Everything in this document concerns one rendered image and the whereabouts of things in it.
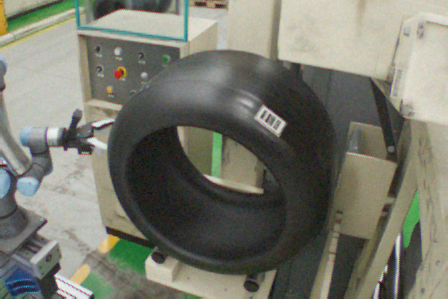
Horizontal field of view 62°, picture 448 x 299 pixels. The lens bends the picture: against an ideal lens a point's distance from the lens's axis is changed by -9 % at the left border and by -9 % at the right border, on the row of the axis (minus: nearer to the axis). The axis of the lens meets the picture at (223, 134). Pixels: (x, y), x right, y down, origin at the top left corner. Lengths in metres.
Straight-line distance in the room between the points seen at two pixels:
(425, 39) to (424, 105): 0.06
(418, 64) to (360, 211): 0.95
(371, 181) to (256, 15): 0.57
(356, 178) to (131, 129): 0.65
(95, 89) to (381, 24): 1.72
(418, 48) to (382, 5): 0.10
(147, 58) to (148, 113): 0.94
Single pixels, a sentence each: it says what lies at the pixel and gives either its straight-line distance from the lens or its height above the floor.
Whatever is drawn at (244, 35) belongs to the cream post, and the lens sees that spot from 1.16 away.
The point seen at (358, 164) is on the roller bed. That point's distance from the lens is 1.19.
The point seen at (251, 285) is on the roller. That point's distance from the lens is 1.14.
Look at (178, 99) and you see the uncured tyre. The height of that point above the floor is 1.43.
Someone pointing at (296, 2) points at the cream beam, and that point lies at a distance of 0.47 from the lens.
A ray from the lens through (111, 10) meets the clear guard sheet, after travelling 1.82.
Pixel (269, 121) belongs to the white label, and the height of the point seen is 1.42.
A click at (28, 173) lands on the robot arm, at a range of 1.46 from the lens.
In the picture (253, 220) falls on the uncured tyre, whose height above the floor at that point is 0.93.
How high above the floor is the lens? 1.81
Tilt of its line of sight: 31 degrees down
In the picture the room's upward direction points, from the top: 3 degrees clockwise
